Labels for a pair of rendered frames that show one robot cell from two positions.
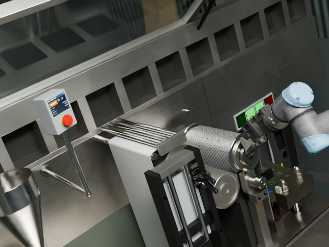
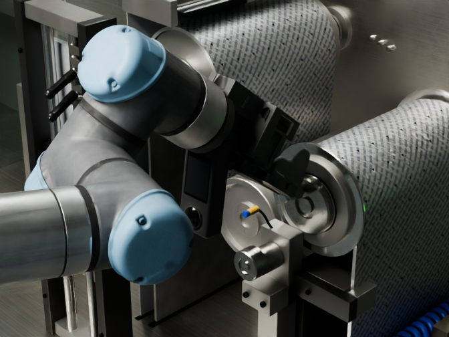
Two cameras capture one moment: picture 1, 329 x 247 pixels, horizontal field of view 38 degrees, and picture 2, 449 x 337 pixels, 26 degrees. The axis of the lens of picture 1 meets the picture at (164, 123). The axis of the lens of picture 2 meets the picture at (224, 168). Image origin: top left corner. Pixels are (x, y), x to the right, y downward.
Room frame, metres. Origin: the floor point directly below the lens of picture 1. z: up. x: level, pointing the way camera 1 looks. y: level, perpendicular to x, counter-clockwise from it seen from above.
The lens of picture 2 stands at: (1.10, -1.23, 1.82)
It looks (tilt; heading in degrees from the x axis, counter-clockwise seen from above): 27 degrees down; 78
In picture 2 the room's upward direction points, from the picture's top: straight up
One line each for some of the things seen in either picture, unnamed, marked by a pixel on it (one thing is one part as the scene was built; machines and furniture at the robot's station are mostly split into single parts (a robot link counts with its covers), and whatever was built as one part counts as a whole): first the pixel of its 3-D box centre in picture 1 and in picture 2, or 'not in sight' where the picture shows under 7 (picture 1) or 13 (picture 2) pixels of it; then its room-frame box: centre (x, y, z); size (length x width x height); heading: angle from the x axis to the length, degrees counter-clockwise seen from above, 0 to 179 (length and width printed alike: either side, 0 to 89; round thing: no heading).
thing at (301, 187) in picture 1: (260, 179); not in sight; (1.67, -0.30, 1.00); 0.40 x 0.16 x 0.06; 32
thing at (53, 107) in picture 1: (57, 111); not in sight; (1.18, 0.25, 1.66); 0.07 x 0.07 x 0.10; 46
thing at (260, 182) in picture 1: (260, 182); (250, 263); (1.36, -0.24, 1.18); 0.04 x 0.02 x 0.04; 122
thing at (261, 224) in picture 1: (260, 210); (269, 334); (1.39, -0.22, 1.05); 0.06 x 0.05 x 0.31; 32
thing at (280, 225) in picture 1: (251, 214); not in sight; (1.58, -0.22, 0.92); 0.28 x 0.04 x 0.04; 32
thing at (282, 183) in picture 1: (283, 184); not in sight; (1.50, -0.34, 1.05); 0.04 x 0.04 x 0.04
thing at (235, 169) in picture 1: (245, 153); (317, 200); (1.44, -0.23, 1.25); 0.15 x 0.01 x 0.15; 122
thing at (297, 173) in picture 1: (296, 171); not in sight; (1.56, -0.42, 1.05); 0.04 x 0.04 x 0.04
